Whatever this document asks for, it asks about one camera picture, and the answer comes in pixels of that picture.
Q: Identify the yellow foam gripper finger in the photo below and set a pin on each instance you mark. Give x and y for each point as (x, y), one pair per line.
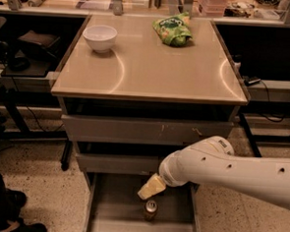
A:
(153, 186)

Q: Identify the orange soda can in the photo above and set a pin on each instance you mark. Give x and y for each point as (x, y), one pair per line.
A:
(151, 209)

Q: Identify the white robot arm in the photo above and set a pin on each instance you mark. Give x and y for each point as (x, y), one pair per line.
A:
(213, 161)

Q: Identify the grey middle drawer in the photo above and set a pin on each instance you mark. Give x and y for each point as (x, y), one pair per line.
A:
(116, 163)

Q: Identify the grey open bottom drawer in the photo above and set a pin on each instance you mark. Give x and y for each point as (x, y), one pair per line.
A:
(114, 206)

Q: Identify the grey top drawer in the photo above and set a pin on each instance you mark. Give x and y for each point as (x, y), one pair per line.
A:
(141, 131)

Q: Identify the grey drawer cabinet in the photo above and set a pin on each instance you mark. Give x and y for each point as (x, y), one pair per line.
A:
(144, 78)

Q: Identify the black shoe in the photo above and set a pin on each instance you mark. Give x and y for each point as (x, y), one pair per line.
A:
(18, 225)

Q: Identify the green chip bag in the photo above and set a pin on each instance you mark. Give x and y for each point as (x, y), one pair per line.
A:
(174, 31)

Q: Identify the white ceramic bowl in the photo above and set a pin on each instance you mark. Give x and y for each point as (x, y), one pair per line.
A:
(100, 38)

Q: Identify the pink plastic container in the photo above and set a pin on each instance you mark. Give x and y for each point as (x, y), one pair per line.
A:
(212, 8)

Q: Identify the small black device with cable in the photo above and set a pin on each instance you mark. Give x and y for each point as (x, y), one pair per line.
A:
(251, 81)

